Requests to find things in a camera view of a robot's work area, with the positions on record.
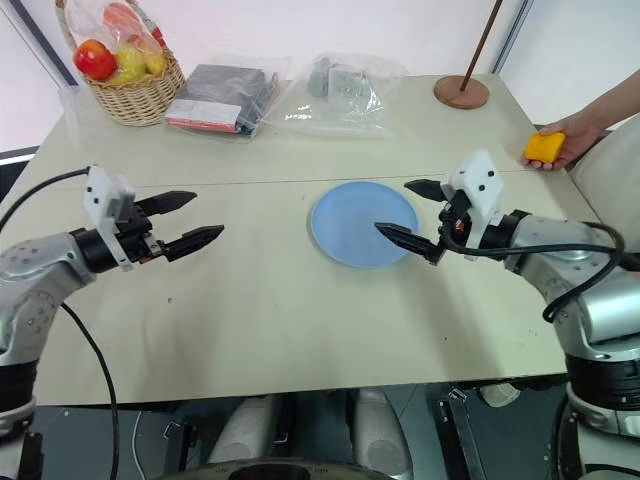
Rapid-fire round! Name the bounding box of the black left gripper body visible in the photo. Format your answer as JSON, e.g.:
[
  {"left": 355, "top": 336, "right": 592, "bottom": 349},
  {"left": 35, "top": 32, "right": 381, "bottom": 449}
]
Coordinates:
[{"left": 114, "top": 201, "right": 169, "bottom": 267}]

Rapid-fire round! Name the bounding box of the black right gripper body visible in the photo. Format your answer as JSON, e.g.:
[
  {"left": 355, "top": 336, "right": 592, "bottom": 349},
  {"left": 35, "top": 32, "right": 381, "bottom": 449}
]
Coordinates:
[{"left": 437, "top": 185, "right": 474, "bottom": 250}]

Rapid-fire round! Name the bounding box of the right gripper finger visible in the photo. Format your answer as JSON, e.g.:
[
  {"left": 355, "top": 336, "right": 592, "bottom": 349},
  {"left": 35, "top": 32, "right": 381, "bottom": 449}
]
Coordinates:
[
  {"left": 373, "top": 221, "right": 445, "bottom": 267},
  {"left": 403, "top": 178, "right": 447, "bottom": 203}
]

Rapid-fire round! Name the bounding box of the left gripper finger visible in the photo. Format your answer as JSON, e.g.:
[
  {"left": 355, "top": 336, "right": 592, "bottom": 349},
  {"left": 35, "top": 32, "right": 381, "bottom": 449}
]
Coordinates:
[
  {"left": 135, "top": 190, "right": 197, "bottom": 218},
  {"left": 161, "top": 224, "right": 225, "bottom": 263}
]

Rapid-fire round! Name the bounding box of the yellow-orange object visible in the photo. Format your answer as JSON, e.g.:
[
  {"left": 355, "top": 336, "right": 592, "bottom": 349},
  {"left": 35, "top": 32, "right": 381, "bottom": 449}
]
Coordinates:
[{"left": 523, "top": 130, "right": 568, "bottom": 170}]

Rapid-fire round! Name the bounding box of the light blue round plate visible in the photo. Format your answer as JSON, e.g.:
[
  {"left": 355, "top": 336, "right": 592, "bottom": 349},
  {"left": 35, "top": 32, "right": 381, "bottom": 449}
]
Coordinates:
[{"left": 310, "top": 181, "right": 421, "bottom": 270}]

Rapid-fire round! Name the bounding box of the yellow fruit in plastic bag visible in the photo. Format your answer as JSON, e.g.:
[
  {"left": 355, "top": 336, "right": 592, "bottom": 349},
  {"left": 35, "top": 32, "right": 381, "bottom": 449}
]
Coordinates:
[{"left": 110, "top": 40, "right": 169, "bottom": 85}]

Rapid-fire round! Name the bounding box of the person's bare hand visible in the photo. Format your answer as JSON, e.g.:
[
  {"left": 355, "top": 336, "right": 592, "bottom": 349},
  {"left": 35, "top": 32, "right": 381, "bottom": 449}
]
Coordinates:
[{"left": 522, "top": 112, "right": 605, "bottom": 172}]

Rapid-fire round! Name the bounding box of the brown wooden pole stand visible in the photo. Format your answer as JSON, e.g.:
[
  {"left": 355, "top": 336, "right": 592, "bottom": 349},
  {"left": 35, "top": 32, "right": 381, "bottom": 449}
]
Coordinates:
[{"left": 432, "top": 0, "right": 505, "bottom": 110}]

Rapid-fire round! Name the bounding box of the woven wicker basket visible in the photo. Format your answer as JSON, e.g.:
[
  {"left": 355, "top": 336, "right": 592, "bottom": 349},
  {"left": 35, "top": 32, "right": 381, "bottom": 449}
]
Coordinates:
[{"left": 54, "top": 0, "right": 187, "bottom": 128}]

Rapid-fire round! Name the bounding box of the plastic bag with black books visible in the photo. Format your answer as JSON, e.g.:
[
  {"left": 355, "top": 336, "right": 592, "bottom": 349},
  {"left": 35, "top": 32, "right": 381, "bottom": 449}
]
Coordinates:
[{"left": 162, "top": 62, "right": 294, "bottom": 140}]

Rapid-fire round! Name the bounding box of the plastic bag with grey blocks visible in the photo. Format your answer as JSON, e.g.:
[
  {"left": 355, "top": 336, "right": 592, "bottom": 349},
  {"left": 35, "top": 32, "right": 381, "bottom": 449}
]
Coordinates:
[{"left": 263, "top": 51, "right": 407, "bottom": 142}]

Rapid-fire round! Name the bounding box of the red apple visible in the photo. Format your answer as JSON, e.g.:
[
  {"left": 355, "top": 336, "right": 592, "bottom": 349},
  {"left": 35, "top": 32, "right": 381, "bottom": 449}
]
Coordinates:
[{"left": 73, "top": 40, "right": 118, "bottom": 82}]

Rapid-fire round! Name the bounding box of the white chair back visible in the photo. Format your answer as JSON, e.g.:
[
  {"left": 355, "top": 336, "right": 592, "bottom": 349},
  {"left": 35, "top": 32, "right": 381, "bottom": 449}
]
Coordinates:
[{"left": 568, "top": 118, "right": 640, "bottom": 227}]

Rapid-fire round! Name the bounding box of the white shoe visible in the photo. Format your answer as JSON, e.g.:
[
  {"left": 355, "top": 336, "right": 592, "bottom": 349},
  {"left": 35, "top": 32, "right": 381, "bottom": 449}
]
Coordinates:
[{"left": 478, "top": 381, "right": 522, "bottom": 408}]

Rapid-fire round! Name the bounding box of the white rounded robot leg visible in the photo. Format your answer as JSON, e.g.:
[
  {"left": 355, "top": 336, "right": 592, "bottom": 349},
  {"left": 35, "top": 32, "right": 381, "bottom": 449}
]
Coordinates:
[
  {"left": 206, "top": 393, "right": 275, "bottom": 467},
  {"left": 351, "top": 387, "right": 415, "bottom": 477}
]

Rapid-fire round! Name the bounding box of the black metal table leg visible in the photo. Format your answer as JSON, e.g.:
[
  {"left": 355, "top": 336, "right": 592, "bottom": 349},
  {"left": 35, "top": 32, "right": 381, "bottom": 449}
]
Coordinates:
[{"left": 438, "top": 385, "right": 484, "bottom": 480}]

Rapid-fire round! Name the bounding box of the dark rounded robot torso rim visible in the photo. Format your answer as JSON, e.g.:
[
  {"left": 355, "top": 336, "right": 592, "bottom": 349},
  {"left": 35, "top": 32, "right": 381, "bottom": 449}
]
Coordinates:
[{"left": 177, "top": 456, "right": 404, "bottom": 480}]

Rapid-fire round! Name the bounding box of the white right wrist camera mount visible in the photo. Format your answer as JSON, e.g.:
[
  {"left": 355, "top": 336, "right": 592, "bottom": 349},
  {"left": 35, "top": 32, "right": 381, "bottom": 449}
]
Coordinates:
[{"left": 445, "top": 148, "right": 505, "bottom": 262}]

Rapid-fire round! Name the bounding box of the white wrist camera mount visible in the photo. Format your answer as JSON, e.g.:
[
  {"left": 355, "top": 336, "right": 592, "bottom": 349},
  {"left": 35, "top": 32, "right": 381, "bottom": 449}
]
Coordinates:
[
  {"left": 445, "top": 148, "right": 505, "bottom": 262},
  {"left": 82, "top": 165, "right": 137, "bottom": 272}
]

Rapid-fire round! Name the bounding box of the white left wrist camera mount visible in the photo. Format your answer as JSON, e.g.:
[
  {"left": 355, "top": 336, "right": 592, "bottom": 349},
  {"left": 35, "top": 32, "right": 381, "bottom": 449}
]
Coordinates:
[{"left": 82, "top": 165, "right": 137, "bottom": 272}]

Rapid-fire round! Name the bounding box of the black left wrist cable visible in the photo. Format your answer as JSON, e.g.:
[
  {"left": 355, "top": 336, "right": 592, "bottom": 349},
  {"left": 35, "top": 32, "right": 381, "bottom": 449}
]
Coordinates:
[{"left": 0, "top": 168, "right": 91, "bottom": 226}]

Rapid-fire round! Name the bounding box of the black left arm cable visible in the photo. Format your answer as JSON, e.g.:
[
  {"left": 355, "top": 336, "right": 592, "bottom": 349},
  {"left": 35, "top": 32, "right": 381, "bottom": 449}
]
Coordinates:
[{"left": 59, "top": 301, "right": 121, "bottom": 480}]

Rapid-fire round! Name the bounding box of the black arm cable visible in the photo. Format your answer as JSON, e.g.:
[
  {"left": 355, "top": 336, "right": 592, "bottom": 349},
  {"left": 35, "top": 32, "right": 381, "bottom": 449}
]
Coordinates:
[
  {"left": 59, "top": 301, "right": 121, "bottom": 480},
  {"left": 438, "top": 219, "right": 627, "bottom": 323}
]

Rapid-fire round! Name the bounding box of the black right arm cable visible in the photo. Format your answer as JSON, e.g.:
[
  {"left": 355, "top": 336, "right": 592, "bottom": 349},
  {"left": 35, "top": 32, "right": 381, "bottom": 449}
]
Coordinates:
[{"left": 438, "top": 219, "right": 627, "bottom": 323}]

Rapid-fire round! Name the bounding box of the dark window frame bar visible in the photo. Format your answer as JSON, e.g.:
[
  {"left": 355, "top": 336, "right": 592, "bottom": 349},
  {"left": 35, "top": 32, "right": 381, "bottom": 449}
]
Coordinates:
[
  {"left": 13, "top": 0, "right": 82, "bottom": 87},
  {"left": 491, "top": 0, "right": 530, "bottom": 76}
]

